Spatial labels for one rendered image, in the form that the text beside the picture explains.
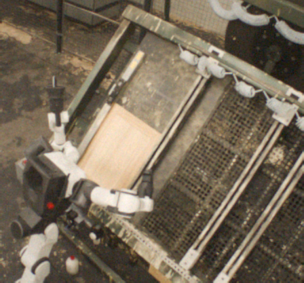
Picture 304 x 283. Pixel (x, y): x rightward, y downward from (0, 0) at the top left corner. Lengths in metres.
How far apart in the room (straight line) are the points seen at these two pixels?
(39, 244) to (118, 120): 0.96
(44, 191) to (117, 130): 0.80
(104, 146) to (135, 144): 0.23
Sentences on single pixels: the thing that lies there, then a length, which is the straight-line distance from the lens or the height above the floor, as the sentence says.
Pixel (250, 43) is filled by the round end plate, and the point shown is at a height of 1.83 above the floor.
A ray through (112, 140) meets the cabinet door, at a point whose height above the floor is 1.16.
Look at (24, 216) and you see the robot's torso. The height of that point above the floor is 1.07.
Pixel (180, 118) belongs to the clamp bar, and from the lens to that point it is 2.37.
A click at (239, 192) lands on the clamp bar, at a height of 1.35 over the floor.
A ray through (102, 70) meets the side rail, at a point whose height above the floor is 1.43.
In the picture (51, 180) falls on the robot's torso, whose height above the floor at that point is 1.40.
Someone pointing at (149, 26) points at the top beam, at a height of 1.80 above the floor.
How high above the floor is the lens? 2.88
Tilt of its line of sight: 39 degrees down
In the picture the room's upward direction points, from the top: 11 degrees clockwise
